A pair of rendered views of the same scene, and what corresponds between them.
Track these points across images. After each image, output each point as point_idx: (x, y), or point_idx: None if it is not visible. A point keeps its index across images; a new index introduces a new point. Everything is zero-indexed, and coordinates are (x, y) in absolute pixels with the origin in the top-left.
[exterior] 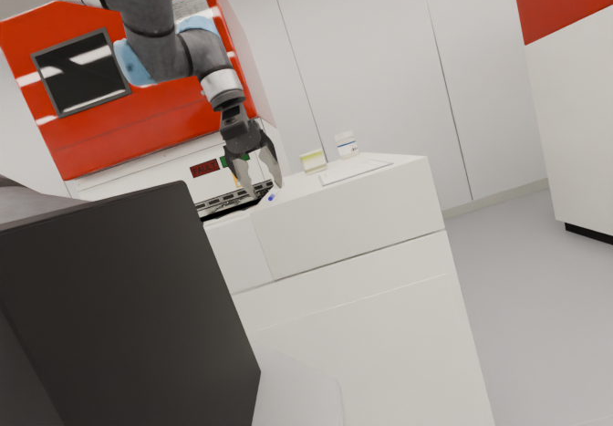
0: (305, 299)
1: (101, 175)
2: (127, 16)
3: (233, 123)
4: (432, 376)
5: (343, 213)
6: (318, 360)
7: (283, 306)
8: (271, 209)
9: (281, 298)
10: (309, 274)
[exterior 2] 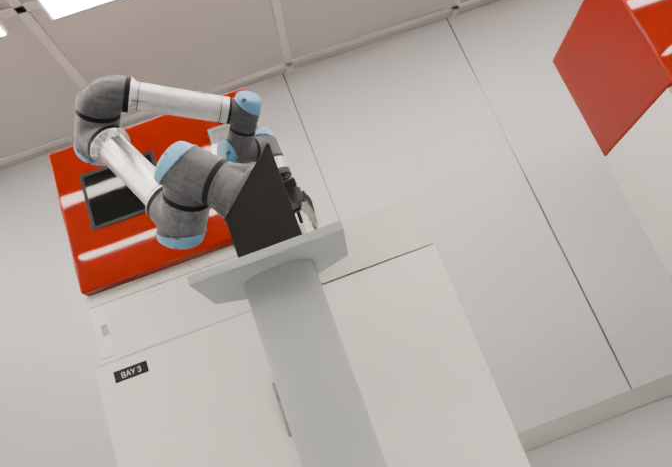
0: (336, 300)
1: (118, 289)
2: (236, 126)
3: (287, 179)
4: (443, 362)
5: (360, 235)
6: (349, 352)
7: None
8: None
9: None
10: (339, 280)
